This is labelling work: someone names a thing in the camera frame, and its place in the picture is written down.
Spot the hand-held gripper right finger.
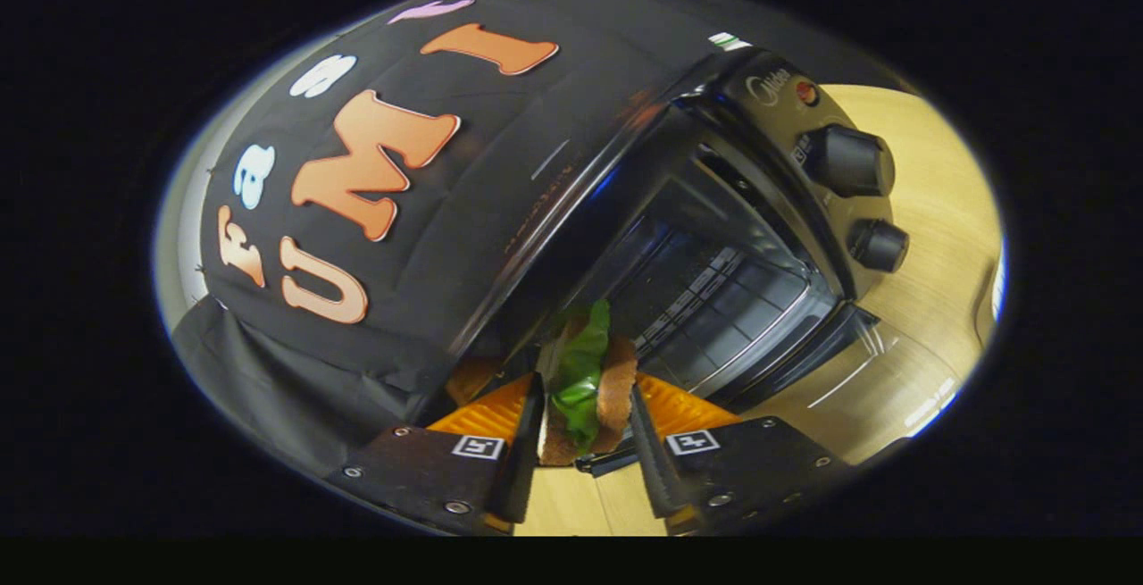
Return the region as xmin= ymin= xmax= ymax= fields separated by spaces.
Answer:
xmin=630 ymin=372 xmax=858 ymax=534

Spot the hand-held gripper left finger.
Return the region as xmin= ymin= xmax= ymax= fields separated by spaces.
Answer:
xmin=326 ymin=372 xmax=546 ymax=534

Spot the lettuce sandwich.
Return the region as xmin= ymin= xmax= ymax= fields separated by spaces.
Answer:
xmin=536 ymin=299 xmax=639 ymax=467

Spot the black toaster oven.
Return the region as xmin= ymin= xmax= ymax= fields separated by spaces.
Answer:
xmin=429 ymin=45 xmax=912 ymax=479

